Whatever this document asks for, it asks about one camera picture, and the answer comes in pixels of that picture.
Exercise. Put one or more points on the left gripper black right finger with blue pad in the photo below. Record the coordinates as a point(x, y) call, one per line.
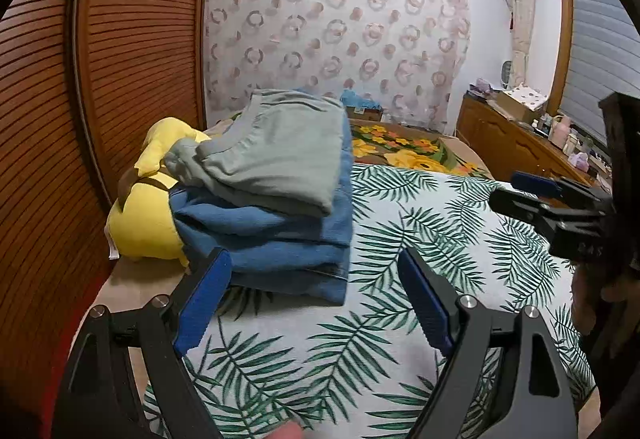
point(530, 397)

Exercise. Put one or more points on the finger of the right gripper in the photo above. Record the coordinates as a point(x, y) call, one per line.
point(569, 192)
point(547, 220)

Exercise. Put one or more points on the grey-green pants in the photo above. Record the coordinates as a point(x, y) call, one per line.
point(306, 197)

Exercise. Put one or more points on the person's right hand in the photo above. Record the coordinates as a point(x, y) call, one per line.
point(610, 312)

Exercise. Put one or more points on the purple plush on cabinet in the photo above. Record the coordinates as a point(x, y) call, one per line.
point(580, 161)

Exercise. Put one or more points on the pink thermos bottle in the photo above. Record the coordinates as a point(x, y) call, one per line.
point(560, 130)

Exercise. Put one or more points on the wooden sideboard cabinet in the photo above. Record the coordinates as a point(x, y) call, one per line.
point(506, 147)

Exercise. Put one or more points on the dotted box on cabinet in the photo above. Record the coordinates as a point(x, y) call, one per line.
point(522, 103)

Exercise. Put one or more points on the grey window blind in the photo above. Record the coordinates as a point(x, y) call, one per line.
point(604, 58)

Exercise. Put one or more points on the yellow plush toy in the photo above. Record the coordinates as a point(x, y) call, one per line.
point(139, 224)

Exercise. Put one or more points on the palm leaf bed sheet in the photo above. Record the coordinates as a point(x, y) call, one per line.
point(364, 369)

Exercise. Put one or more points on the floral blanket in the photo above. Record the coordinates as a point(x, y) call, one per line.
point(405, 148)

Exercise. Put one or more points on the cardboard box with blue cloth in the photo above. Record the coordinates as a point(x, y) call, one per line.
point(359, 107)

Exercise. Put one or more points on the folded blue jeans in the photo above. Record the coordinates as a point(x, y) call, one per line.
point(290, 254)

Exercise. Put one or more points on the patterned lace curtain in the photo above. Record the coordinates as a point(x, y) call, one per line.
point(401, 54)

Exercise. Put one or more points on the wooden louvered wardrobe door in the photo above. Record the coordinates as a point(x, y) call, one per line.
point(81, 82)

